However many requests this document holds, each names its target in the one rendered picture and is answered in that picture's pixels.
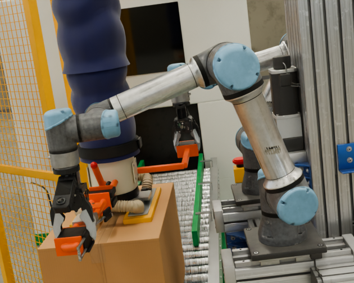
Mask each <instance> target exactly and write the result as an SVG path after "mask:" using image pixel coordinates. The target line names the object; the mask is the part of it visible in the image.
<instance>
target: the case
mask: <svg viewBox="0 0 354 283"><path fill-rule="evenodd" d="M157 187H160V188H161V194H160V197H159V199H158V203H157V206H156V210H155V213H154V215H153V219H152V222H144V223H132V224H126V225H124V223H123V219H124V217H125V215H126V212H115V213H114V215H113V216H112V217H111V218H110V219H109V220H108V221H107V222H104V220H103V221H101V222H100V223H99V228H98V230H97V236H96V240H95V243H94V245H93V247H92V249H91V251H90V252H87V253H85V254H84V257H83V259H82V261H80V262H79V261H78V259H79V258H78V255H66V256H59V257H58V256H57V253H56V248H55V242H54V239H55V235H54V232H53V229H52V231H51V232H50V233H49V234H48V236H47V237H46V239H45V240H44V242H42V244H41V245H40V247H39V248H38V254H39V260H40V266H41V269H42V275H43V281H44V283H184V276H185V264H184V256H183V248H182V243H181V235H180V227H179V219H178V210H177V206H176V197H175V189H174V183H173V182H169V183H163V184H153V185H152V188H157ZM64 215H65V220H64V222H63V223H62V227H69V225H70V224H71V222H72V220H73V219H74V217H75V216H76V215H75V211H71V212H68V213H64Z"/></svg>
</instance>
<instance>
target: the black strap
mask: <svg viewBox="0 0 354 283"><path fill-rule="evenodd" d="M141 147H142V139H141V136H140V137H139V136H138V135H136V136H135V138H134V139H133V140H132V141H129V142H126V143H123V144H119V145H114V146H111V147H105V148H93V149H88V148H81V147H80V144H78V152H79V157H80V158H82V159H89V160H97V159H109V158H115V157H120V156H124V155H127V154H130V153H133V152H135V151H136V150H138V149H141Z"/></svg>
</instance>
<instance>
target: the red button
mask: <svg viewBox="0 0 354 283"><path fill-rule="evenodd" d="M233 163H234V164H235V165H236V167H237V168H241V167H244V164H243V157H236V158H234V159H233Z"/></svg>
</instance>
